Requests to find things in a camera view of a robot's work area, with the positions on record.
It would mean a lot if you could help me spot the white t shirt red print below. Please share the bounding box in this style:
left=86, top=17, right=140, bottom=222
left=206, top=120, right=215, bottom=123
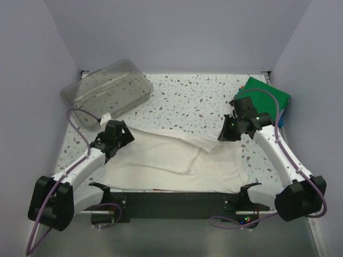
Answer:
left=104, top=127, right=249, bottom=193

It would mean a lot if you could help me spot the clear plastic bin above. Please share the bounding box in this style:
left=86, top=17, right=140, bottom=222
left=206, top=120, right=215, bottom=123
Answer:
left=60, top=59, right=153, bottom=118

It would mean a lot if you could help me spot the green folded t shirt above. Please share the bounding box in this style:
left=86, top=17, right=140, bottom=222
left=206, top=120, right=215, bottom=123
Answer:
left=235, top=77, right=290, bottom=120

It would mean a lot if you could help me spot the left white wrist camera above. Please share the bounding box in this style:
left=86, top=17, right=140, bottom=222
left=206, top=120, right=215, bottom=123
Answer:
left=100, top=112, right=112, bottom=127

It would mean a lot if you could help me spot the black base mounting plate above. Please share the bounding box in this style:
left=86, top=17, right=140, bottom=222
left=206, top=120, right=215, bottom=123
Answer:
left=87, top=191, right=276, bottom=228

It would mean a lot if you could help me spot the blue folded t shirt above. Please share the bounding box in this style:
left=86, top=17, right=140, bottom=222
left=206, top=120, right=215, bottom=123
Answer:
left=278, top=109, right=284, bottom=127

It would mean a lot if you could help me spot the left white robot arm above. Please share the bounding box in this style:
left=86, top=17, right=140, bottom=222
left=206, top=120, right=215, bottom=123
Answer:
left=28, top=120, right=135, bottom=231

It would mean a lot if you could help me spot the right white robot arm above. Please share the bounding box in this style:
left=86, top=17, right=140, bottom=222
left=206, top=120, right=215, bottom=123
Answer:
left=218, top=97, right=327, bottom=222

